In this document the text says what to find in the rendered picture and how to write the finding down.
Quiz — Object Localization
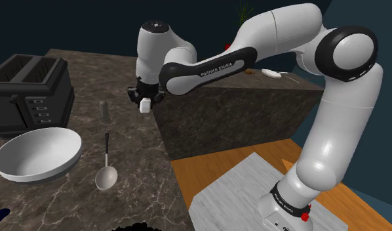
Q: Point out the black object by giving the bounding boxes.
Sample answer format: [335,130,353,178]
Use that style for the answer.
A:
[111,222,163,231]

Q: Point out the silver ladle with black handle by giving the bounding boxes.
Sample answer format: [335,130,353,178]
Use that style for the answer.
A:
[94,133,119,192]

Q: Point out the green plant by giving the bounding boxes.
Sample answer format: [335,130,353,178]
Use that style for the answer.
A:
[235,1,255,27]

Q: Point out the black toaster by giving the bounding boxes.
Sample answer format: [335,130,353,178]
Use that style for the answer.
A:
[0,53,75,140]

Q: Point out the grey marbled robot stand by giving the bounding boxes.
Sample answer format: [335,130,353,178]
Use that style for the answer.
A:
[187,152,349,231]

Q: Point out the white oval dish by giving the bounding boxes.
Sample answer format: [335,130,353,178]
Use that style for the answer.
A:
[261,68,283,79]

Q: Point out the grey handled kitchen tool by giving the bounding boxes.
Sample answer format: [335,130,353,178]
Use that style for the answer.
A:
[99,100,110,133]

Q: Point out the thin white utensil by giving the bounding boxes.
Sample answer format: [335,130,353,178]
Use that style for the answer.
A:
[280,72,301,84]

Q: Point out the white bowl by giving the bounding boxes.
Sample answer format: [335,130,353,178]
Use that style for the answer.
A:
[0,127,83,185]

